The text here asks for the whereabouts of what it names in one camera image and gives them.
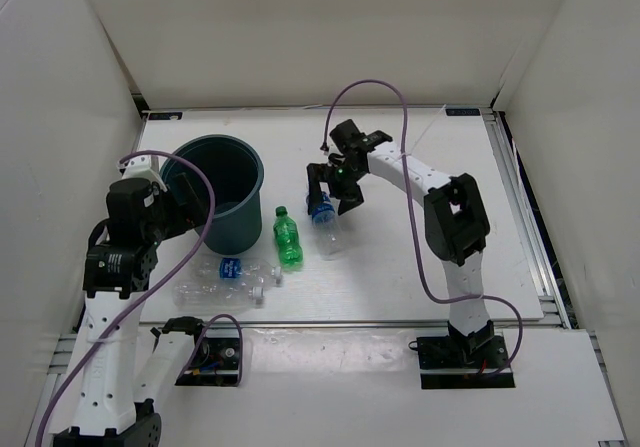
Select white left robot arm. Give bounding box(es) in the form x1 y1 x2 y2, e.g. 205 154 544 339
53 172 215 446

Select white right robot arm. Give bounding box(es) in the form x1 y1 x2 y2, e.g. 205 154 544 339
306 120 494 367

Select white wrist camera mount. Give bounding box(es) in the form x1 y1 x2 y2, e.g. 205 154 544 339
327 152 345 168
118 154 167 191

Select clear bottle without label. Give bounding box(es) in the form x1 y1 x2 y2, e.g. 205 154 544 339
173 282 265 308

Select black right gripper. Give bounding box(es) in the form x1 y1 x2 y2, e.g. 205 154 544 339
307 161 367 216

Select dark teal plastic bin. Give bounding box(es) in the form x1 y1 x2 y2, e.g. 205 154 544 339
174 134 264 256

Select clear bottle blue label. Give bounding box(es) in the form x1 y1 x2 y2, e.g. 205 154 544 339
192 255 283 287

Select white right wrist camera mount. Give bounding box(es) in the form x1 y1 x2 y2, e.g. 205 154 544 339
327 152 345 168

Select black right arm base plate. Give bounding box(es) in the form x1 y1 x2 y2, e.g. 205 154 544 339
408 335 516 390

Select green plastic soda bottle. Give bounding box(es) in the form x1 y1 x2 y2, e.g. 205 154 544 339
273 206 304 270

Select blue label water bottle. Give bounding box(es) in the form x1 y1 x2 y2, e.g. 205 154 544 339
309 190 345 260

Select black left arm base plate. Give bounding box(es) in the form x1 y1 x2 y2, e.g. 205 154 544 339
175 329 243 387

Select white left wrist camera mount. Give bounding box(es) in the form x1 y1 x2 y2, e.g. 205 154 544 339
118 154 167 191

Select white zip tie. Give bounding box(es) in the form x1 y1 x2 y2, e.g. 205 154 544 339
402 104 447 157

